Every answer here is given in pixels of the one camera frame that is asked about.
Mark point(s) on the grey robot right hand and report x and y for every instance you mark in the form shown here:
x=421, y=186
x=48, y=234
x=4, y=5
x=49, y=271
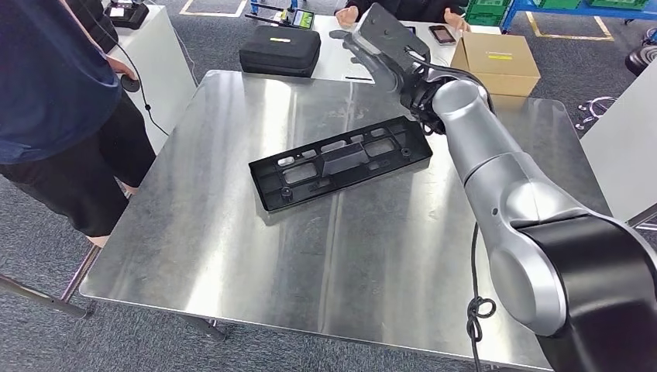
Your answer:
x=382, y=69

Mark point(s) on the black plastic panel part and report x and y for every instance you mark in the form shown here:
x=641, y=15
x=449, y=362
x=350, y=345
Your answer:
x=421, y=149

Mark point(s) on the black handheld controller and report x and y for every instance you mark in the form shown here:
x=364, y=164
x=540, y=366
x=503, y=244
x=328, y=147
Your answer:
x=130, y=83

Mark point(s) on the stainless steel workbench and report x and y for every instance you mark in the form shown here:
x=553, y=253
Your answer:
x=231, y=256

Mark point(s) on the person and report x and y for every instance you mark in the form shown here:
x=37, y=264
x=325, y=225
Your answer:
x=410, y=7
x=51, y=102

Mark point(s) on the black smartphone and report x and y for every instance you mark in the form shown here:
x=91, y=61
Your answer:
x=442, y=34

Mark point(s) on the handheld controller with green screen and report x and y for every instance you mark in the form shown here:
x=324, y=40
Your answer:
x=303, y=19

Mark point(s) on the black case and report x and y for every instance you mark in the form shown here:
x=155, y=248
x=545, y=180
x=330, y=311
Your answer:
x=279, y=51

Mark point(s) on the green plastic crate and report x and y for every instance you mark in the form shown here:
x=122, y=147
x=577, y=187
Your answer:
x=485, y=13

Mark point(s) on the cardboard box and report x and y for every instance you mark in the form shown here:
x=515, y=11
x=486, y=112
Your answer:
x=500, y=64

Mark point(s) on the blue metal rack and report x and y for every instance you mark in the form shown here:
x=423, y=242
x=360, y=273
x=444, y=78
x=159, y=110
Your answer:
x=564, y=6

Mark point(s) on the white panel steel table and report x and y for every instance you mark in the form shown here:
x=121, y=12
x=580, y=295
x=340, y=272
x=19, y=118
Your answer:
x=626, y=149

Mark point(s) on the black round stool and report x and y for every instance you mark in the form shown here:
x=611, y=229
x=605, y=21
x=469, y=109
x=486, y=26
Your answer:
x=641, y=59

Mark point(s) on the black device with screen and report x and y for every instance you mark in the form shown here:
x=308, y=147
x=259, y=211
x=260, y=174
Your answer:
x=125, y=14

